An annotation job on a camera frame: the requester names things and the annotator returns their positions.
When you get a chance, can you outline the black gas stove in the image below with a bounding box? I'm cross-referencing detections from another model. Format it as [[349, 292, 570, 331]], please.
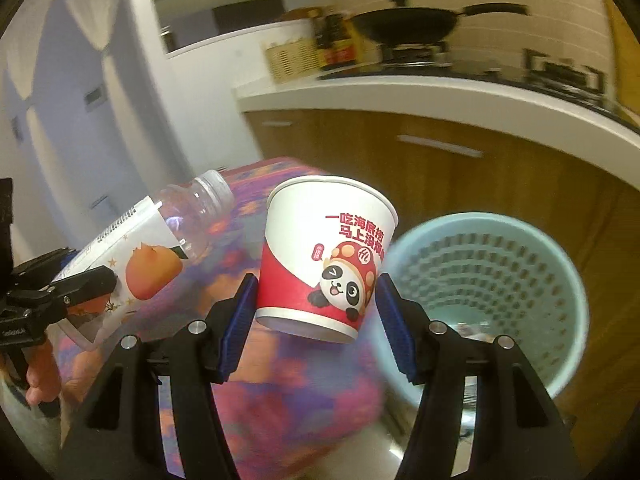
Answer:
[[317, 42, 617, 111]]

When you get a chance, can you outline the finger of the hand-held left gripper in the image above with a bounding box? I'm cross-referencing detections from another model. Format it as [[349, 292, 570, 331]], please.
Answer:
[[14, 247, 76, 292], [47, 266, 119, 312]]

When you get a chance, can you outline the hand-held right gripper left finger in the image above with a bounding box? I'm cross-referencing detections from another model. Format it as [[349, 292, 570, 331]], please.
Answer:
[[59, 272, 261, 480]]

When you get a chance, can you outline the white kitchen counter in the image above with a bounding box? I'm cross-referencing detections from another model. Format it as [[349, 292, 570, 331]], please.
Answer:
[[235, 72, 640, 162]]

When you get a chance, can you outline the red and white paper cup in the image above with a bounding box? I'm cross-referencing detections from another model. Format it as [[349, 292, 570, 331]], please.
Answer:
[[254, 175, 399, 345]]

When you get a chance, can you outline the black wok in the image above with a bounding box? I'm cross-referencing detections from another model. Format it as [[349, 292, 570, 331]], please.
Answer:
[[350, 4, 530, 47]]

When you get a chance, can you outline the light blue plastic basket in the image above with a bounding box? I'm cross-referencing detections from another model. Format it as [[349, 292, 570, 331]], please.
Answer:
[[370, 212, 590, 431]]

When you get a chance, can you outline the person's left hand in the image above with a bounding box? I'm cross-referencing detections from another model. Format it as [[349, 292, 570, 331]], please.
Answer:
[[26, 342, 62, 407]]

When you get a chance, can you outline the wooden kitchen base cabinet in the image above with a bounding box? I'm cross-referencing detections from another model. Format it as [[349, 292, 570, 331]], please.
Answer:
[[242, 109, 640, 341]]

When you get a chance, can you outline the clear plastic bottle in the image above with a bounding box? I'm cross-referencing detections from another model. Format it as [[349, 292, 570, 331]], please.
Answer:
[[50, 170, 236, 356]]

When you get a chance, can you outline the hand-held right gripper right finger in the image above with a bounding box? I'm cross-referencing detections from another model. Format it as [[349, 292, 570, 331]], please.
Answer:
[[375, 272, 583, 480]]

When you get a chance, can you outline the yellow utensil basket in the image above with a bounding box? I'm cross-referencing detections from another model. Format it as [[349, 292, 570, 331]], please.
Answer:
[[264, 40, 322, 85]]

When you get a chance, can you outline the floral tablecloth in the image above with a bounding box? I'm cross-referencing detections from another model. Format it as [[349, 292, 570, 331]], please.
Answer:
[[50, 157, 396, 480]]

